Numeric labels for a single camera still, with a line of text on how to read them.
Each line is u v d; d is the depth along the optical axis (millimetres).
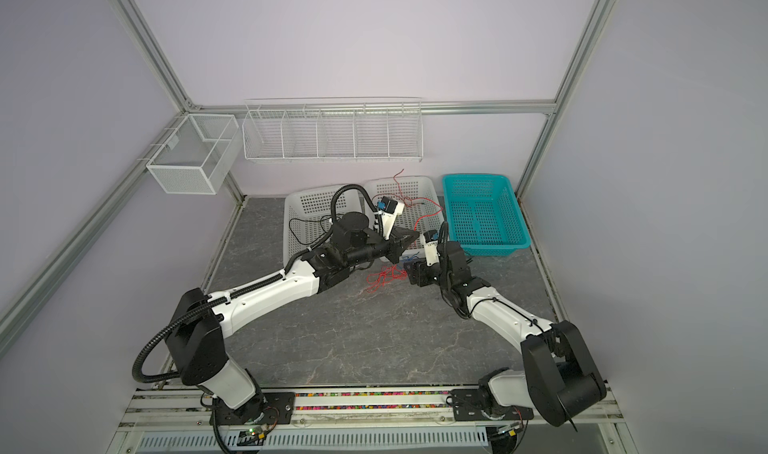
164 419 740
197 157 986
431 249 783
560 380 417
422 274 771
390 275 888
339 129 993
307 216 1131
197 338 423
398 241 649
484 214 1157
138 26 743
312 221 1124
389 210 643
